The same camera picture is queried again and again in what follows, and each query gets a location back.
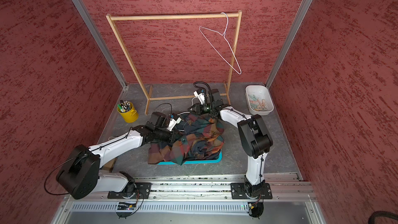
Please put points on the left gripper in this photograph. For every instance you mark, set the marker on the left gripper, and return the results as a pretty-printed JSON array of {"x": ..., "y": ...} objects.
[{"x": 173, "y": 135}]

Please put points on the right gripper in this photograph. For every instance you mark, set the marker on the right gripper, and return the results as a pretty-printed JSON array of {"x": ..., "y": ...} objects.
[{"x": 199, "y": 109}]

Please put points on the plaid shirt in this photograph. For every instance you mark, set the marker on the plaid shirt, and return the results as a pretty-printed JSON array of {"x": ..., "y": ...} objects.
[{"x": 202, "y": 140}]

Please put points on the white wire hanger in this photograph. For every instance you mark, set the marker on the white wire hanger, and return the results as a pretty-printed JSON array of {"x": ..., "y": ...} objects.
[{"x": 219, "y": 42}]

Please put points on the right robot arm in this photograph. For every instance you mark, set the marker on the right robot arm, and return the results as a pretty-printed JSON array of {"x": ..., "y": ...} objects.
[{"x": 254, "y": 136}]

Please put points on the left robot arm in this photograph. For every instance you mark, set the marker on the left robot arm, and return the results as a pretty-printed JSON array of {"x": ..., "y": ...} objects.
[{"x": 82, "y": 173}]

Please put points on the clothespins in tray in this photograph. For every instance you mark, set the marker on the clothespins in tray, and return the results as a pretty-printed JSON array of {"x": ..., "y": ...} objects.
[{"x": 258, "y": 104}]

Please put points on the yellow pen cup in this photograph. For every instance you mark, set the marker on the yellow pen cup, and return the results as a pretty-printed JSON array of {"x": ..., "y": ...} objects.
[{"x": 127, "y": 111}]

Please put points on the teal plastic basket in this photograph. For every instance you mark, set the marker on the teal plastic basket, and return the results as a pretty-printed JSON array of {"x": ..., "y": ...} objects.
[{"x": 217, "y": 160}]

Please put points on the wooden clothes rack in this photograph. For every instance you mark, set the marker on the wooden clothes rack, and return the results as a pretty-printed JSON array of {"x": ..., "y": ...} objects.
[{"x": 148, "y": 93}]

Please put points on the white plastic tray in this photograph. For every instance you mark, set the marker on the white plastic tray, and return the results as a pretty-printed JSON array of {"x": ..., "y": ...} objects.
[{"x": 262, "y": 92}]

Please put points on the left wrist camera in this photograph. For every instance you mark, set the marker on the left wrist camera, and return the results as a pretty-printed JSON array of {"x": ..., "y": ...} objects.
[{"x": 173, "y": 121}]

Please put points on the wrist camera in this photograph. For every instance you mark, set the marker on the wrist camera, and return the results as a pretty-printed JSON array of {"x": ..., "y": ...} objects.
[
  {"x": 173, "y": 121},
  {"x": 200, "y": 94}
]

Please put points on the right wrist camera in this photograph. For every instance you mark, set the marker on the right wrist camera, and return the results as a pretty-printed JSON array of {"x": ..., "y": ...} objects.
[{"x": 200, "y": 94}]

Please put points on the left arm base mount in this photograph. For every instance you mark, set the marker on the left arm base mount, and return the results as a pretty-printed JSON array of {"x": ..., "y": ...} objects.
[{"x": 132, "y": 191}]

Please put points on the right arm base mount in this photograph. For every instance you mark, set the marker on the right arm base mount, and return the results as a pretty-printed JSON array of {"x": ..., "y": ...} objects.
[{"x": 248, "y": 191}]

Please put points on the aluminium rail frame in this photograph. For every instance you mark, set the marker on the aluminium rail frame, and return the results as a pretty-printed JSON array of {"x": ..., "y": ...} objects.
[{"x": 199, "y": 199}]

